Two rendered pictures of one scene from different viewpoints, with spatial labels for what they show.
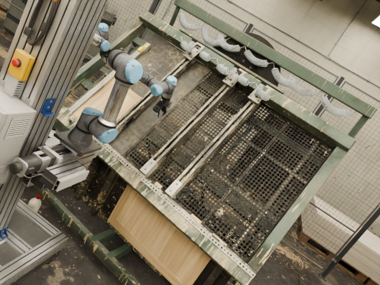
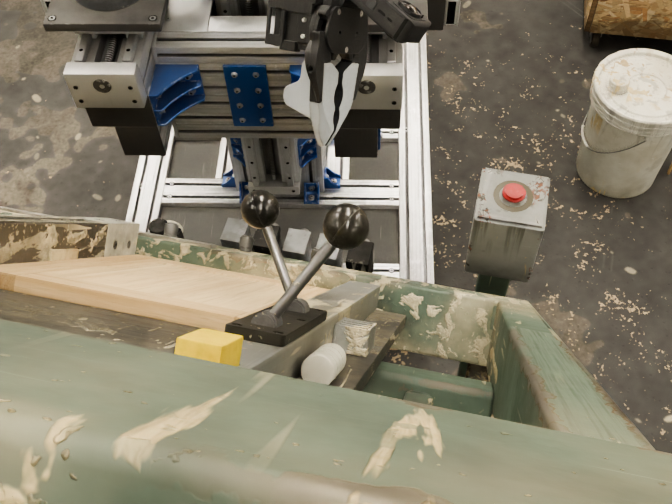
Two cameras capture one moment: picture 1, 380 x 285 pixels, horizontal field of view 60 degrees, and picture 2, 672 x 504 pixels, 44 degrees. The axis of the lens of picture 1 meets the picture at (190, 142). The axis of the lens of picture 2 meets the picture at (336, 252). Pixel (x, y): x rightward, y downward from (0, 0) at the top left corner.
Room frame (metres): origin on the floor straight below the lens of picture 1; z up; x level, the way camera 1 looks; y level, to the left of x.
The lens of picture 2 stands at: (3.26, 0.89, 2.07)
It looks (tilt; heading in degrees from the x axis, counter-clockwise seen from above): 56 degrees down; 175
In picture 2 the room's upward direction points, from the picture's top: 3 degrees counter-clockwise
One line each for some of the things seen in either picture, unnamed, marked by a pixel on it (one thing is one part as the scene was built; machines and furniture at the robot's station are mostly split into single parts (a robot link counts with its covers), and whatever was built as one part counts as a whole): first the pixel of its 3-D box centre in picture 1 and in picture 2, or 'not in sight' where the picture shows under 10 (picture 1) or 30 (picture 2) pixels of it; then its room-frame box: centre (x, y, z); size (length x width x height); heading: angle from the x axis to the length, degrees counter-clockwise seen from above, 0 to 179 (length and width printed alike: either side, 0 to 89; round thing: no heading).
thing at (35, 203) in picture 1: (34, 204); not in sight; (2.33, 0.85, 0.10); 0.10 x 0.10 x 0.20
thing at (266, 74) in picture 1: (238, 73); not in sight; (3.29, -0.05, 1.85); 0.80 x 0.06 x 0.80; 69
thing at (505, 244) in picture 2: not in sight; (505, 226); (2.43, 1.28, 0.84); 0.12 x 0.12 x 0.18; 69
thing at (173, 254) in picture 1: (159, 230); not in sight; (2.31, -0.16, 0.52); 0.90 x 0.02 x 0.55; 69
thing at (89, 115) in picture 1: (90, 119); not in sight; (1.89, 0.60, 1.20); 0.13 x 0.12 x 0.14; 67
